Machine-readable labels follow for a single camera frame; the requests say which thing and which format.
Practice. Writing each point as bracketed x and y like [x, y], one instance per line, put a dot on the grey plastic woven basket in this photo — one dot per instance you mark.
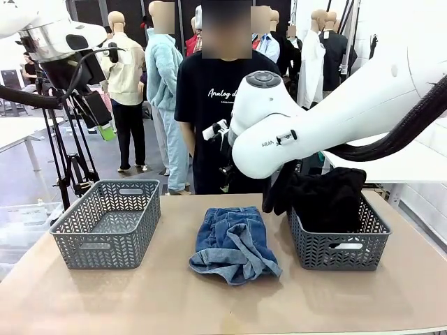
[104, 240]
[345, 254]

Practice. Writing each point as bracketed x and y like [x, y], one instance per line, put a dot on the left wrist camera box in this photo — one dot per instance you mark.
[117, 54]

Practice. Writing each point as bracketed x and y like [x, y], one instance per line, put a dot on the mannequin in white shirt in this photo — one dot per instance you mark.
[311, 70]

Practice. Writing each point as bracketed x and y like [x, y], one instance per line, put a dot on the mannequin in cream shirt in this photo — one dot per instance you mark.
[127, 104]

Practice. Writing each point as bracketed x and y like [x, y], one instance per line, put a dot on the mannequin in blue fleece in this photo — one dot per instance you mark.
[167, 90]

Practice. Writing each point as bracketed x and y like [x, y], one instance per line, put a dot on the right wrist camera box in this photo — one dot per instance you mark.
[213, 130]

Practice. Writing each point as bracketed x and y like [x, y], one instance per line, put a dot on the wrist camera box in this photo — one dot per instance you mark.
[117, 54]
[213, 130]

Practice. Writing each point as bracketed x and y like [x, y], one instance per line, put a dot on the person in black t-shirt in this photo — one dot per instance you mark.
[206, 104]

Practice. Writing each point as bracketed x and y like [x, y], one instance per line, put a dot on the mannequin in black jacket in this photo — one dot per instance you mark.
[335, 59]

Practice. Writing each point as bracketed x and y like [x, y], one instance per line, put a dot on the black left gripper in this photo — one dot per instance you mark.
[70, 71]

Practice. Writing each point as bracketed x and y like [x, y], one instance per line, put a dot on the small white table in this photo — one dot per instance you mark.
[21, 130]

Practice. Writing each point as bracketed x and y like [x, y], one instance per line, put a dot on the person's right forearm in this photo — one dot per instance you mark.
[190, 146]

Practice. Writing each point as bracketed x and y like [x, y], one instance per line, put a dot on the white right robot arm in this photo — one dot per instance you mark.
[349, 104]

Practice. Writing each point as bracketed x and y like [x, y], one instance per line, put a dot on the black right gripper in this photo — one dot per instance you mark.
[225, 153]

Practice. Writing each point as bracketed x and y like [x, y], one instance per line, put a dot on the clear plastic storage box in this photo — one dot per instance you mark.
[24, 218]

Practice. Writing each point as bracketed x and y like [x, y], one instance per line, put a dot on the seated person in black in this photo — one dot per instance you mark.
[29, 70]

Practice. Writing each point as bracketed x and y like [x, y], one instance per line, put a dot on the blue denim shorts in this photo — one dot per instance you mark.
[234, 247]

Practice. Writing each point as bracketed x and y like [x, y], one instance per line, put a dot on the black tripod stand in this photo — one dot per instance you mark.
[70, 167]

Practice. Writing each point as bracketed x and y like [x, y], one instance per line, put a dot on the mannequin in blue shirt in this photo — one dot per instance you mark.
[267, 47]

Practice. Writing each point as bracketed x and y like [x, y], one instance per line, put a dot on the thin black light stand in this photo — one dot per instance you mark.
[373, 47]

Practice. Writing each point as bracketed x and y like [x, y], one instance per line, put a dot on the mannequin in red garment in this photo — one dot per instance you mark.
[192, 43]

